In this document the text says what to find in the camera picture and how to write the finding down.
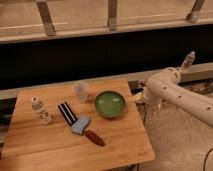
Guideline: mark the green ceramic bowl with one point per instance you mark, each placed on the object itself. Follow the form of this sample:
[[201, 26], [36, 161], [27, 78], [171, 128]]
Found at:
[[110, 104]]

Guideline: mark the right metal railing post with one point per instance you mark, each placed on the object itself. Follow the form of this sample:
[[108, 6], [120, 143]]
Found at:
[[193, 15]]

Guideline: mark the clear plastic cup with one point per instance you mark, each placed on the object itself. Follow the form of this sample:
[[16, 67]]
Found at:
[[81, 90]]

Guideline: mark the middle metal railing post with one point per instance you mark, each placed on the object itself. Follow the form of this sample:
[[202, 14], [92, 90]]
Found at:
[[112, 14]]

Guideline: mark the metal railing post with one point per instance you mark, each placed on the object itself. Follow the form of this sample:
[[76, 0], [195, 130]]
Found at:
[[112, 14], [193, 15], [45, 17]]

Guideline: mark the clear bottle on ledge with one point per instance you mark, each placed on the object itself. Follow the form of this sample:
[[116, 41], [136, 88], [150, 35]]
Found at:
[[188, 61]]

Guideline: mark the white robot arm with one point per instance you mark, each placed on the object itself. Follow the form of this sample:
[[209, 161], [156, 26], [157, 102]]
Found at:
[[165, 85]]

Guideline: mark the black white striped cloth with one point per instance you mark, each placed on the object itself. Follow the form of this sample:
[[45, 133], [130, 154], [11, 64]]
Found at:
[[67, 113]]

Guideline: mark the left metal railing post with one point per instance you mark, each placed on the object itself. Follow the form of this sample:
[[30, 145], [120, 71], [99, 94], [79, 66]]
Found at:
[[45, 17]]

